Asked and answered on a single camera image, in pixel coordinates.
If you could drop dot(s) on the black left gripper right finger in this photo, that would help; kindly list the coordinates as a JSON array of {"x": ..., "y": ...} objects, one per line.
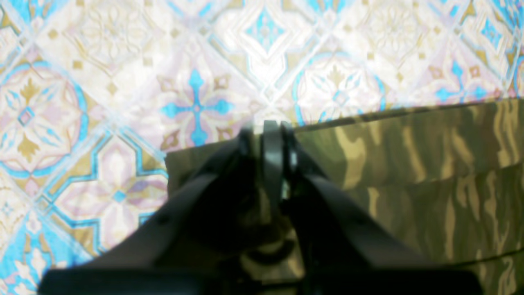
[{"x": 345, "y": 252}]

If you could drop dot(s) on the patterned tile tablecloth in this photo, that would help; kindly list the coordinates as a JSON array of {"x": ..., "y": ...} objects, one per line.
[{"x": 95, "y": 93}]

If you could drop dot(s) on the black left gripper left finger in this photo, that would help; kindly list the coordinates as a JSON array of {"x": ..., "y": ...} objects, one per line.
[{"x": 228, "y": 207}]

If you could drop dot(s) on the camouflage T-shirt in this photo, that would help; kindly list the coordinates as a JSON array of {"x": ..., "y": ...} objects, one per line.
[{"x": 446, "y": 180}]

